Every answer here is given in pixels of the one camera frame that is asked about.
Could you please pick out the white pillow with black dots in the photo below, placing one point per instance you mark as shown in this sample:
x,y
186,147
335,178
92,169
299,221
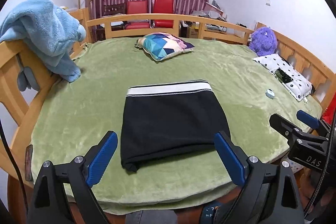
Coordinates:
x,y
299,88

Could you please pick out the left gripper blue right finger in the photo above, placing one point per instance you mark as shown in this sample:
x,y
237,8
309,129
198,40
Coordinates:
x,y
233,158

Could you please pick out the light blue plush blanket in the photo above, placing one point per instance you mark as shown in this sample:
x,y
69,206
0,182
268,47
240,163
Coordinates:
x,y
49,31

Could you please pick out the black phone on pillow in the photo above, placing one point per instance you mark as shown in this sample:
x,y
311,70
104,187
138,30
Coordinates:
x,y
282,76

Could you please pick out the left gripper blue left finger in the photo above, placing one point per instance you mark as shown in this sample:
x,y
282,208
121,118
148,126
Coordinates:
x,y
98,158

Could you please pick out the black pants with white stripe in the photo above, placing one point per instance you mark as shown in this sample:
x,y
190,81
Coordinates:
x,y
169,119

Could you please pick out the colourful geometric pillow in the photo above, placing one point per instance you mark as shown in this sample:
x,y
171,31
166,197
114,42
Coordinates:
x,y
162,46

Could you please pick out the small light blue case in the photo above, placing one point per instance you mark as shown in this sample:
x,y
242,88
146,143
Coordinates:
x,y
270,94

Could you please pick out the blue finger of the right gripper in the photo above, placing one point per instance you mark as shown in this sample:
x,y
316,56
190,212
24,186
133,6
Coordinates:
x,y
307,119
286,128

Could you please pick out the purple plush toy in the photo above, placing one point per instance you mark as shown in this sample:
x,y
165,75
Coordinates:
x,y
263,41

